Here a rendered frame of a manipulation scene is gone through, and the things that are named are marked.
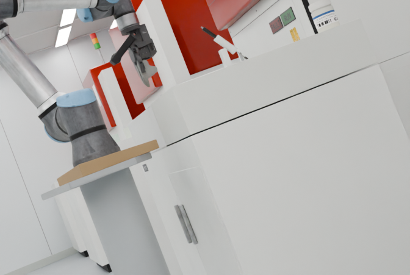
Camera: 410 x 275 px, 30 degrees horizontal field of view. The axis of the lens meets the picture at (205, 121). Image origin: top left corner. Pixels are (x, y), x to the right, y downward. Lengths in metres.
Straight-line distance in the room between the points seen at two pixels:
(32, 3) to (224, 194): 0.83
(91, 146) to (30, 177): 8.27
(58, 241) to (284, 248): 8.47
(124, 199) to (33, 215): 8.28
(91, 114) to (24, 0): 0.40
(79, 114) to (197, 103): 0.37
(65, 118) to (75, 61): 8.43
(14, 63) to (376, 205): 1.19
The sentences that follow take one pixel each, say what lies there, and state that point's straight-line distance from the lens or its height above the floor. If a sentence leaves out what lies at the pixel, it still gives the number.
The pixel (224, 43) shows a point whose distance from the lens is 2.53.
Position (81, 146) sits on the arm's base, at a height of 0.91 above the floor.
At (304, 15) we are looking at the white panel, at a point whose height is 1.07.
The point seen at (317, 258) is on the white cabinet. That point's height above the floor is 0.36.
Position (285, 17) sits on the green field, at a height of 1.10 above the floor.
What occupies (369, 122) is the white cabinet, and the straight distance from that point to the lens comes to 2.32.
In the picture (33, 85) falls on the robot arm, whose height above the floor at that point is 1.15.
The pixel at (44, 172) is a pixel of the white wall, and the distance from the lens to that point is 10.56.
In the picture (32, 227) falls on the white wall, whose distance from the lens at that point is 10.54.
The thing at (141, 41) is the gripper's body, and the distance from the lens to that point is 2.66.
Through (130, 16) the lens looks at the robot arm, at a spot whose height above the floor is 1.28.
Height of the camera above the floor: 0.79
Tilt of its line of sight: 1 degrees up
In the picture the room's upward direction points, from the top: 21 degrees counter-clockwise
